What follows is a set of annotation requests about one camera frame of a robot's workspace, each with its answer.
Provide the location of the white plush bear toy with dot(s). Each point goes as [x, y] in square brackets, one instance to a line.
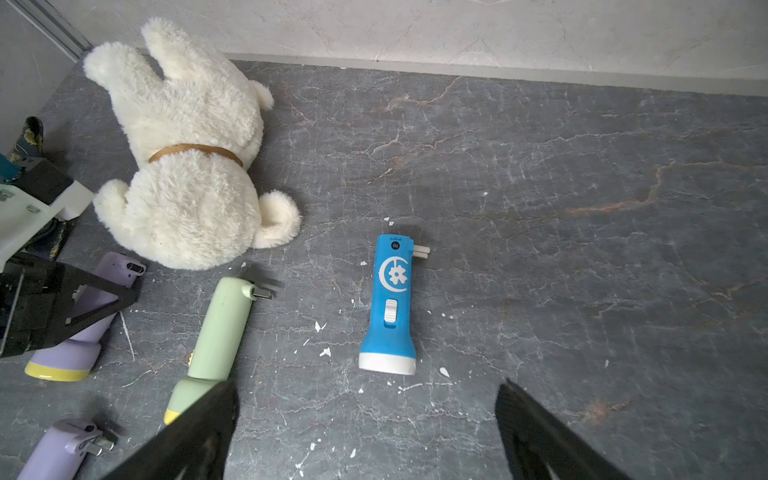
[194, 125]

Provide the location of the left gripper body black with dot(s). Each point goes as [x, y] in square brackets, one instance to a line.
[32, 306]

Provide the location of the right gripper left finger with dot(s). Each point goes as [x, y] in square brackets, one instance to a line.
[194, 446]

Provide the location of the green flashlight row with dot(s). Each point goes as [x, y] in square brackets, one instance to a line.
[218, 342]

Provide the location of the blue flashlight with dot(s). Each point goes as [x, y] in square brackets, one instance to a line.
[388, 346]

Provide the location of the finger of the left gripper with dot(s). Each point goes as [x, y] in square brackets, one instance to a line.
[94, 298]

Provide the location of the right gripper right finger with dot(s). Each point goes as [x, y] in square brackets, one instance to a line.
[539, 446]

